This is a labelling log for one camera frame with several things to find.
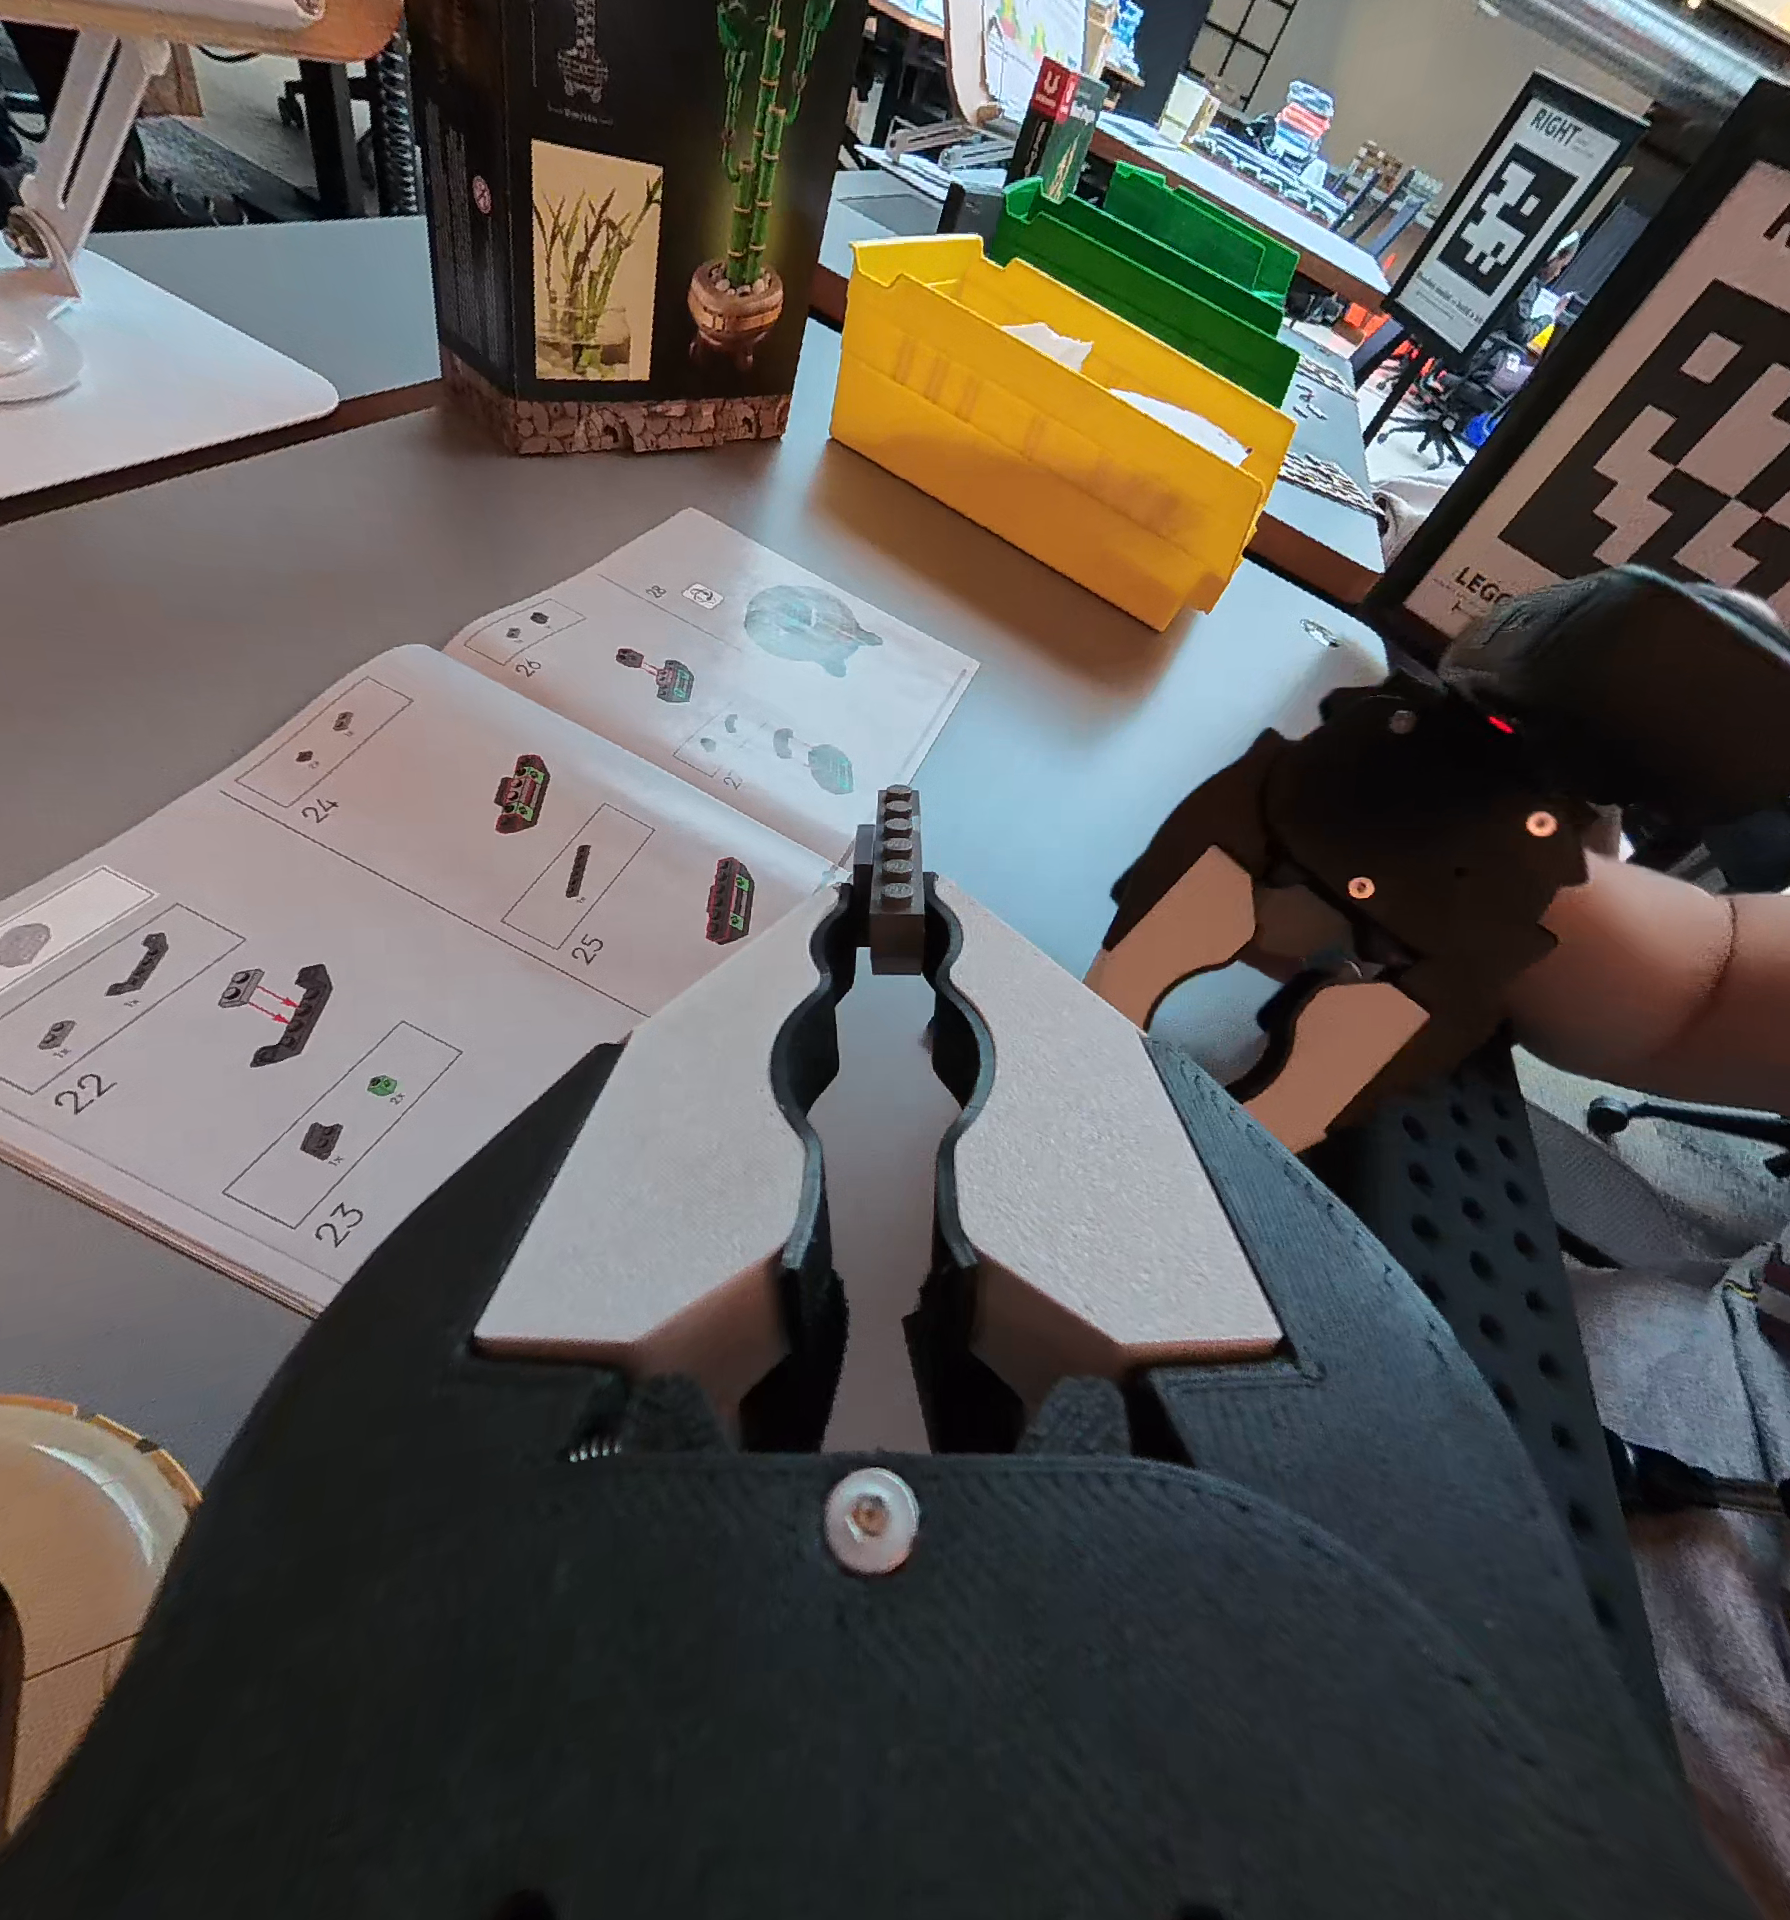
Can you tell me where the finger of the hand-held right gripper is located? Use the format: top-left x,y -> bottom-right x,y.
1223,964 -> 1437,1157
1088,839 -> 1306,1040

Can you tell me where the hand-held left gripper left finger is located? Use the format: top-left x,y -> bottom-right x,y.
473,880 -> 858,1454

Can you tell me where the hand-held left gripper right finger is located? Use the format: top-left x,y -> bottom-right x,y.
915,875 -> 1286,1454

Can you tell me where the dark grey brick assembly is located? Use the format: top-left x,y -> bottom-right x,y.
860,785 -> 936,980

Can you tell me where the person's right forearm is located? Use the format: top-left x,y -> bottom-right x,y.
1510,856 -> 1740,1125

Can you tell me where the grey desk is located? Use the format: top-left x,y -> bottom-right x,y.
0,213 -> 1391,1501

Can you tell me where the black perforated mat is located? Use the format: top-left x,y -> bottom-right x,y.
1322,1036 -> 1688,1749

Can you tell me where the framed marker sign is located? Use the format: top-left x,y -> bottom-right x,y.
1367,79 -> 1790,679
1382,71 -> 1651,366

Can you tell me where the instruction booklet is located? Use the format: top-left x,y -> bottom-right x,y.
0,508 -> 982,1318

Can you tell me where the yellow bin with white paper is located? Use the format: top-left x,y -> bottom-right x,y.
831,231 -> 1301,635

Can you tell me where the green plastic bin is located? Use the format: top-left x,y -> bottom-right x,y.
987,159 -> 1303,405

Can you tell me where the tan brick pot model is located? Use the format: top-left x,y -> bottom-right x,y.
0,1392 -> 208,1883

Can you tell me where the dark set box red logo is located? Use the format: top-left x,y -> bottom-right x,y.
1016,55 -> 1109,203

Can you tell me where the small wooden document stand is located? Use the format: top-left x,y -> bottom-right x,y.
943,0 -> 1095,133

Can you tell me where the black bamboo set box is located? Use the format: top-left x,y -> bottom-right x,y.
403,0 -> 870,457

